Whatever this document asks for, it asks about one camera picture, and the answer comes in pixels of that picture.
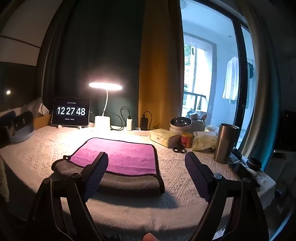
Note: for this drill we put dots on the black scissors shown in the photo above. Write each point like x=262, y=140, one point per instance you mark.
x=180, y=149

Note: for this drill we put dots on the hanging white shirt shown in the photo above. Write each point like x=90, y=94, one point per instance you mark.
x=231, y=78

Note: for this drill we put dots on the pale yellow plastic bag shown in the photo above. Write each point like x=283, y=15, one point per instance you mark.
x=204, y=141

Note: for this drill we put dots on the yellow tissue pack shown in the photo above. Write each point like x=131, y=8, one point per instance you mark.
x=164, y=137

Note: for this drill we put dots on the white desk lamp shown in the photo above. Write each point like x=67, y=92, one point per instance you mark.
x=105, y=92

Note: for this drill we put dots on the dark green curtain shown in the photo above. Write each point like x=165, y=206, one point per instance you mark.
x=97, y=51

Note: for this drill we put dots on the black camera lens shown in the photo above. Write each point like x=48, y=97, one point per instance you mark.
x=254, y=163

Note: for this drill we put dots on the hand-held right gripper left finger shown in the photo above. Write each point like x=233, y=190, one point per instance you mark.
x=96, y=176

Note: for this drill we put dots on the purple and grey towel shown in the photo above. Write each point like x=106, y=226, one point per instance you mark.
x=120, y=160

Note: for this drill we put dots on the mustard yellow curtain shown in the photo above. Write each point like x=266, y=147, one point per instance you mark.
x=159, y=64

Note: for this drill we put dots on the black device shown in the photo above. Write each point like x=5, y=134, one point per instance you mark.
x=20, y=120

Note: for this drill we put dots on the steel bowl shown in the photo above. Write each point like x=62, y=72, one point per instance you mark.
x=180, y=124

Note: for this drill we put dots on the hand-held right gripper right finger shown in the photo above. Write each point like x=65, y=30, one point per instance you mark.
x=198, y=177

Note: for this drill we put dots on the red labelled jar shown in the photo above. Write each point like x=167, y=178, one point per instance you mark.
x=186, y=140

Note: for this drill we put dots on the grey round dish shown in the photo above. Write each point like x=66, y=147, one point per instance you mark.
x=23, y=133

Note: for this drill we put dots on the white slotted basket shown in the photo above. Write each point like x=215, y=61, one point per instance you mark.
x=198, y=125

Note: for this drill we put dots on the steel tumbler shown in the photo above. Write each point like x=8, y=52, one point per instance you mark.
x=225, y=143

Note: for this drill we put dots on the white textured table cloth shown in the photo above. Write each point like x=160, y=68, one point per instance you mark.
x=175, y=166

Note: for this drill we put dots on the white power strip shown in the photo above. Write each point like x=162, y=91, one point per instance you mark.
x=138, y=132

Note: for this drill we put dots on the person's right hand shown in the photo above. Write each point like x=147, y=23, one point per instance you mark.
x=149, y=237

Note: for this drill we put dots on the tablet with clock display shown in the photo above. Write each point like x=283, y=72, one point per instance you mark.
x=71, y=111

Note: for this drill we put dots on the cardboard box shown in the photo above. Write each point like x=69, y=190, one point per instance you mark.
x=42, y=121

